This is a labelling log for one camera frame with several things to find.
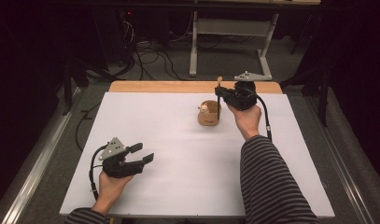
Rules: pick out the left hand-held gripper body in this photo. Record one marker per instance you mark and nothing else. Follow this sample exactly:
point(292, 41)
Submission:
point(119, 163)

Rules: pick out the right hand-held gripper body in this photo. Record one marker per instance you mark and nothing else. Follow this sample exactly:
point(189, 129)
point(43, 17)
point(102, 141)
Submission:
point(242, 98)

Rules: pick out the tan bear pen holder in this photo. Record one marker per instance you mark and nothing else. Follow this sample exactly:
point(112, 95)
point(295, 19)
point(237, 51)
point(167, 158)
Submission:
point(209, 118)

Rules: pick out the person's right hand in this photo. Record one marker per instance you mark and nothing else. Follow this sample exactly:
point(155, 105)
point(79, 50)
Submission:
point(248, 119)

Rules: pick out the person's left hand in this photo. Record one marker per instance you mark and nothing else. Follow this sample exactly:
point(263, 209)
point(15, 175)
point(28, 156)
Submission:
point(111, 189)

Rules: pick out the white table sheet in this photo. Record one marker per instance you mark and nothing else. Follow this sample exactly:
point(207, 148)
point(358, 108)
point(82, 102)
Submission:
point(178, 161)

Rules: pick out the wooden table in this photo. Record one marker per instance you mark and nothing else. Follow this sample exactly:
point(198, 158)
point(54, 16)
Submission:
point(162, 86)

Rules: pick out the black metal stand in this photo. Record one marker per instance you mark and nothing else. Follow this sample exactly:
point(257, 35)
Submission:
point(73, 77)
point(318, 84)

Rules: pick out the white metal desk frame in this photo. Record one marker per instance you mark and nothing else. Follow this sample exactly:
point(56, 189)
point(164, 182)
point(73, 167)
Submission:
point(231, 27)

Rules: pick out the aluminium floor rail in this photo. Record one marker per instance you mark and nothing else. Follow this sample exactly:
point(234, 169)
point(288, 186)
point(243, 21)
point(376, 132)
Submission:
point(38, 161)
point(340, 161)

